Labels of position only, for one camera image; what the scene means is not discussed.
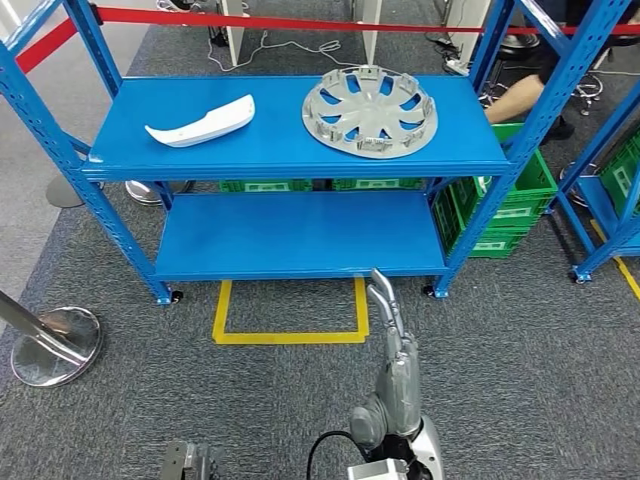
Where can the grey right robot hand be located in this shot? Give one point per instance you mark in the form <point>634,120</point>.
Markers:
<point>400,391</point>

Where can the grey plastic wheel hubcap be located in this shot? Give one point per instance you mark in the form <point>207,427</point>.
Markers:
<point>370,109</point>

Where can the blue metal shelf rack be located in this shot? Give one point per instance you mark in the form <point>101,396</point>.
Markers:
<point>605,218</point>
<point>300,238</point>

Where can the yellow floor tape square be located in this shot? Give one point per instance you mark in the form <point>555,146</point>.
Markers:
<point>290,338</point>

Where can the large green plastic crate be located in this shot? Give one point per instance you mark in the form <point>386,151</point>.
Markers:
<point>515,212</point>

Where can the chrome round floor base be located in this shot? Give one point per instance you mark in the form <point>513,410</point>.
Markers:
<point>575,192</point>

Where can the yellow floor tape line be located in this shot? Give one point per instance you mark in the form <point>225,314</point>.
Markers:
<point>627,275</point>

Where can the person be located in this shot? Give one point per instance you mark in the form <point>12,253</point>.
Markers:
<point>515,99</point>

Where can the white power strip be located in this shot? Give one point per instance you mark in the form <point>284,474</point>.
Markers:
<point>456,66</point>

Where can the white table leg panel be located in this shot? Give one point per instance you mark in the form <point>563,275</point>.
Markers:
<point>372,40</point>
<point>467,30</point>
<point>234,33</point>

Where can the white curved plastic trim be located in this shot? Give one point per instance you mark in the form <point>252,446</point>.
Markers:
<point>205,126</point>

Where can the black stool chrome base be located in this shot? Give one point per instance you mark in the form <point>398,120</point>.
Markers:
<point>520,46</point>
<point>590,89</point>

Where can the red barrier belt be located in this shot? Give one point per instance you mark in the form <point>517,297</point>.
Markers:
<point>300,23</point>
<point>45,46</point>

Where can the dark belt stanchion chrome base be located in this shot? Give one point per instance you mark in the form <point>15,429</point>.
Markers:
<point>140,193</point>

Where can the chrome stanchion with round base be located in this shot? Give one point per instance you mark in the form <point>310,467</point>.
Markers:
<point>55,351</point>

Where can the thin black post grey base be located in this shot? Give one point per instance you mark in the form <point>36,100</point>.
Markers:
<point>63,192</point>

